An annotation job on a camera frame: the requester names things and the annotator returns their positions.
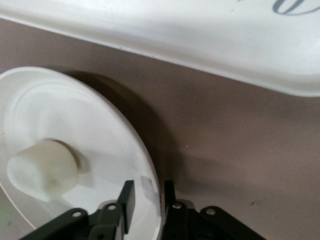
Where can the round cream plate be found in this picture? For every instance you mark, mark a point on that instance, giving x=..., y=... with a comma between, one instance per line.
x=105, y=140

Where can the cream rabbit print tray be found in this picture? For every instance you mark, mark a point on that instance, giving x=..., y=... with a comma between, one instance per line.
x=175, y=27

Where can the brown table cover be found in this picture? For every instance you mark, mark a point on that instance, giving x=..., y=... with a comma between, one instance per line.
x=225, y=140

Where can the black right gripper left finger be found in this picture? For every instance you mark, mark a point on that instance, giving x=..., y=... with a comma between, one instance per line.
x=128, y=200

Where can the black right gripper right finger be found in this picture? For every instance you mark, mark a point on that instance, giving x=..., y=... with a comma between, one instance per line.
x=175, y=207

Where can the white steamed bun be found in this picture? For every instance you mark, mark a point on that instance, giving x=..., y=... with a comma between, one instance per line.
x=42, y=170

